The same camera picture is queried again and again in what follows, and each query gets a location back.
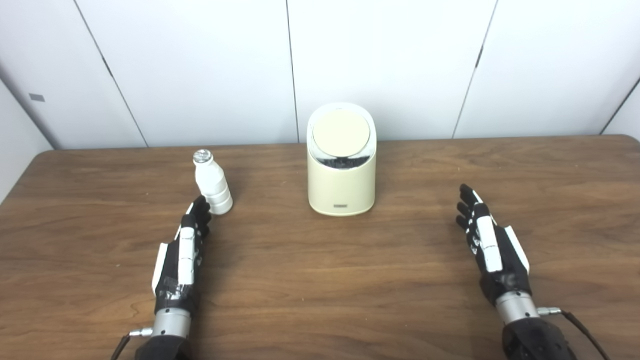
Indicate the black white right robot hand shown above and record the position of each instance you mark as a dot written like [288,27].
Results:
[489,245]

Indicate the small grey wall plate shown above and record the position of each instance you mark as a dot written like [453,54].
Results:
[36,97]

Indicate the black bin liner bag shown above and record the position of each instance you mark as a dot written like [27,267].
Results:
[342,162]

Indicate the cream-colored bin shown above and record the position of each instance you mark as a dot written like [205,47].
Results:
[341,187]

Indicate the small white plastic bottle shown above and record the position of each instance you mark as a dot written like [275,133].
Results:
[212,182]

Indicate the cream round bin lid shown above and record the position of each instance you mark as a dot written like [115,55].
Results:
[341,132]

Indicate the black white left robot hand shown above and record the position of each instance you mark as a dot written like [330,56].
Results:
[186,250]

